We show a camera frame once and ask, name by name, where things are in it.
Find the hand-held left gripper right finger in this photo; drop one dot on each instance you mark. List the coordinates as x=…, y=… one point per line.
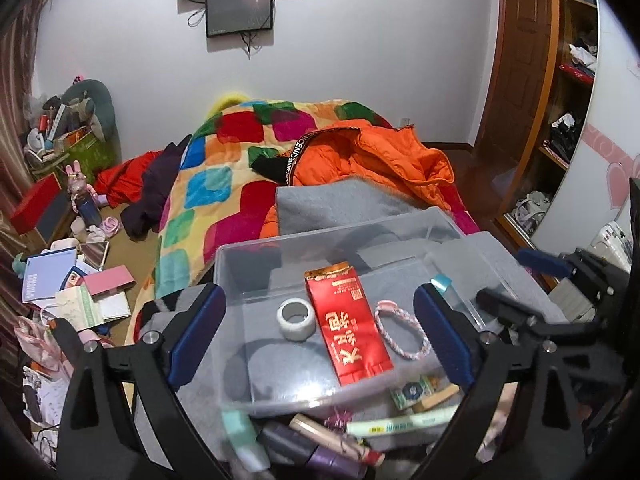
x=442, y=335

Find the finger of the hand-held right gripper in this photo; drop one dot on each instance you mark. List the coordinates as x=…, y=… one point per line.
x=502, y=305
x=542, y=262

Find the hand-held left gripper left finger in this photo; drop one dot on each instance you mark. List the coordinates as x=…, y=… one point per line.
x=200, y=330

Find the clear plastic storage box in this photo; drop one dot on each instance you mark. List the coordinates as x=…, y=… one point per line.
x=240, y=280

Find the small wooden block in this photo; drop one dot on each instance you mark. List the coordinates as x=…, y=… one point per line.
x=440, y=400

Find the pale yellow-green tube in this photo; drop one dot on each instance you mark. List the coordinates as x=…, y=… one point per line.
x=400, y=422

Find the mint green cosmetic tube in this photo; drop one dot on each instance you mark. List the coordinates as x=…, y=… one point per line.
x=245, y=435

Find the beige cosmetic tube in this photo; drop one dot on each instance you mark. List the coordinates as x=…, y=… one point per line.
x=325, y=435

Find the purple cosmetic tube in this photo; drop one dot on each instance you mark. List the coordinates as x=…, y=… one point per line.
x=310, y=452

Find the white printed bag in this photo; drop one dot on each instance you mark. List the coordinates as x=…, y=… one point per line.
x=612, y=245

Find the teal capped tube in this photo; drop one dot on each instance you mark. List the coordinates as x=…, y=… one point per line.
x=442, y=285

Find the small green printed box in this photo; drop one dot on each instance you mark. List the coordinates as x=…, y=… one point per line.
x=412, y=392

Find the white pink printed sliding door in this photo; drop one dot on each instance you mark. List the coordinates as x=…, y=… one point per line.
x=600, y=160

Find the red foil packet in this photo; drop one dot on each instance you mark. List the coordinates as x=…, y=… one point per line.
x=350, y=330

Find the white tape roll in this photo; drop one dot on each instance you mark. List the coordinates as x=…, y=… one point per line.
x=296, y=321

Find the pink flat box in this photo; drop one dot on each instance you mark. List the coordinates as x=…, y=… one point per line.
x=107, y=282

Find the black bag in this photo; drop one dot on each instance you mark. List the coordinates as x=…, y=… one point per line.
x=565, y=135

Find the green white notebook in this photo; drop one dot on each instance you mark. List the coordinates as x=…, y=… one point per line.
x=85, y=310

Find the small rectangular mirror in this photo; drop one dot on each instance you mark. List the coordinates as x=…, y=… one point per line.
x=95, y=254

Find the pink glitter hair ornament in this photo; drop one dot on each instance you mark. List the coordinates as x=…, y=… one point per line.
x=337, y=417

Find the dark purple garment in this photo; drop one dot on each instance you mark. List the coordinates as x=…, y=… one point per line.
x=155, y=190

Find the wooden wardrobe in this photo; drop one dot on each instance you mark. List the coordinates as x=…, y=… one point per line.
x=552, y=100

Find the pink plastic bag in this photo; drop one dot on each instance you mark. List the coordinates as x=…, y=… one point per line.
x=42, y=345

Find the dark blue bottle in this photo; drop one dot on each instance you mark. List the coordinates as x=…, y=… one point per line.
x=90, y=212

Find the blue book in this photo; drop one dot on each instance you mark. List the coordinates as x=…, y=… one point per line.
x=47, y=275

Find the red garment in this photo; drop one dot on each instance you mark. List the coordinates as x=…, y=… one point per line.
x=125, y=180

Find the grey blanket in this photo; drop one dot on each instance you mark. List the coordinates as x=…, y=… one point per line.
x=330, y=205

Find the orange puffer jacket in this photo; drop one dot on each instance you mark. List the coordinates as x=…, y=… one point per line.
x=390, y=160

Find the pink rabbit toy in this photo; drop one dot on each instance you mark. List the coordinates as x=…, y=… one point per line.
x=79, y=180

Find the red grey box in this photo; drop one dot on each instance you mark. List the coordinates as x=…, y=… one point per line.
x=37, y=207

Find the colourful patchwork quilt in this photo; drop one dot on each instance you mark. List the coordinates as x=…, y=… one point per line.
x=225, y=125

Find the green cardboard box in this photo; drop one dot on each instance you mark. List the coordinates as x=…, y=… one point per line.
x=92, y=152

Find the grey-green neck pillow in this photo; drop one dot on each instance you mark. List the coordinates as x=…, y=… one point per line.
x=102, y=105

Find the striped curtain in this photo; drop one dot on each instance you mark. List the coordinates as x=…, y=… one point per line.
x=15, y=110

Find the small black wall monitor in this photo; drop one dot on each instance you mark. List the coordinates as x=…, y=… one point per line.
x=239, y=12

